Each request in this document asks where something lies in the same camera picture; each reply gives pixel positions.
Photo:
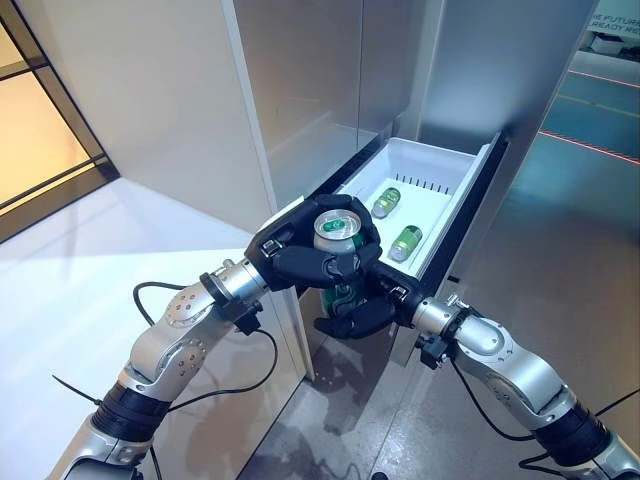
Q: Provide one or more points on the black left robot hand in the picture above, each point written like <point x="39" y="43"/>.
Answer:
<point x="285" y="240"/>

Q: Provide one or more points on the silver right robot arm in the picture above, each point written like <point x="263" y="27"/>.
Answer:
<point x="510" y="360"/>

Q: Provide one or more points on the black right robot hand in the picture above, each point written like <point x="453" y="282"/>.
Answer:
<point x="395" y="295"/>

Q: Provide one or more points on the green drink can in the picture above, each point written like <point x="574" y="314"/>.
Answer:
<point x="386" y="202"/>
<point x="337" y="230"/>
<point x="406" y="243"/>

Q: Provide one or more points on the white tall side panel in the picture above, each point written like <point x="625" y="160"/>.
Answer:
<point x="175" y="110"/>

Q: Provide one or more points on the fridge drawer with white bin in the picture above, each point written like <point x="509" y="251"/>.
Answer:
<point x="430" y="165"/>

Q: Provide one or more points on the silver fridge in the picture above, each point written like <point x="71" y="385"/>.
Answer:
<point x="320" y="80"/>

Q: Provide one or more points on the white counter cabinet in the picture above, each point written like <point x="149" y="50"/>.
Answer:
<point x="75" y="280"/>

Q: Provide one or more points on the white wall sign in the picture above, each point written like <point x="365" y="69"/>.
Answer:
<point x="612" y="32"/>

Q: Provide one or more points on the black framed window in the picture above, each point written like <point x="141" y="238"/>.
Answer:
<point x="60" y="105"/>

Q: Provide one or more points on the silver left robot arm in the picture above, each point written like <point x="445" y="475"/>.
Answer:
<point x="165" y="350"/>

